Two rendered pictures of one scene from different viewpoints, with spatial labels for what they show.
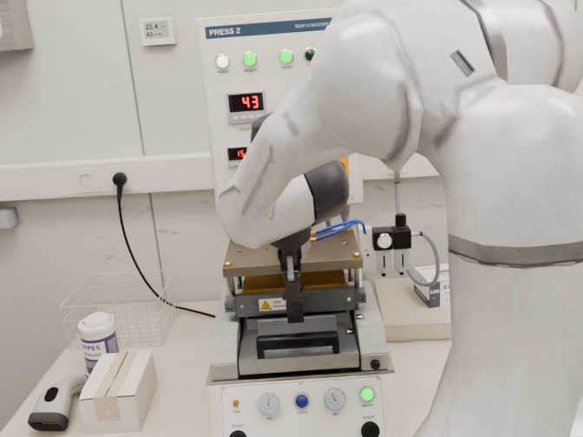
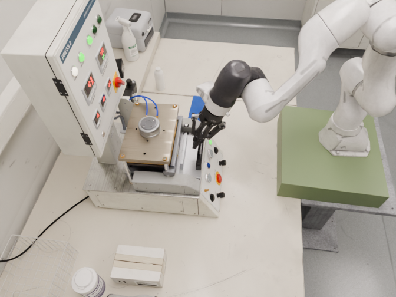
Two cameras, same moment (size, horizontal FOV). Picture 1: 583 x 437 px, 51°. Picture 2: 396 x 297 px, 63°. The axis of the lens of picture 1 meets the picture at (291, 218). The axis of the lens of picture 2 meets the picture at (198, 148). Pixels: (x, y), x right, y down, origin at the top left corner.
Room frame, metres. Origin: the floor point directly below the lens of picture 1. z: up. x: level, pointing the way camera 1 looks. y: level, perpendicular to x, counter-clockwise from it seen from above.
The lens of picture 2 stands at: (0.91, 0.74, 2.03)
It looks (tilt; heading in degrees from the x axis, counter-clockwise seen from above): 54 degrees down; 276
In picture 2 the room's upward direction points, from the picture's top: 2 degrees counter-clockwise
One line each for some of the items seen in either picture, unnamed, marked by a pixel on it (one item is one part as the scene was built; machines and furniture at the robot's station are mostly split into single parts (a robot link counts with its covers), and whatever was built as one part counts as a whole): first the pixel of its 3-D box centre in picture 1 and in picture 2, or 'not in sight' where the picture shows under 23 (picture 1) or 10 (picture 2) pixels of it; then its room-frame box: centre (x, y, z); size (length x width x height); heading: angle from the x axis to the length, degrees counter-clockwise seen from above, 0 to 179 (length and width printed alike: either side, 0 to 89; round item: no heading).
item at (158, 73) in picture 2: not in sight; (159, 78); (1.26, -0.59, 0.82); 0.05 x 0.05 x 0.14
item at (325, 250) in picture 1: (302, 252); (144, 129); (1.20, -0.02, 1.08); 0.31 x 0.24 x 0.13; 89
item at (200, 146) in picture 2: (298, 344); (200, 151); (0.99, 0.01, 0.99); 0.15 x 0.02 x 0.04; 89
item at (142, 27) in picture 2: not in sight; (130, 29); (1.49, -0.95, 0.88); 0.25 x 0.20 x 0.17; 170
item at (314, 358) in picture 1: (297, 318); (166, 152); (1.13, 0.00, 0.97); 0.30 x 0.22 x 0.08; 179
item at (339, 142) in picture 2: not in sight; (349, 131); (0.36, -0.18, 0.93); 0.22 x 0.19 x 0.14; 172
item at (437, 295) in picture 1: (460, 281); not in sight; (1.54, -0.45, 0.83); 0.23 x 0.12 x 0.07; 98
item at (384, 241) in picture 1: (390, 246); (132, 96); (1.30, -0.22, 1.05); 0.15 x 0.05 x 0.15; 89
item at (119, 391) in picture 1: (120, 390); (139, 266); (1.19, 0.41, 0.80); 0.19 x 0.13 x 0.09; 176
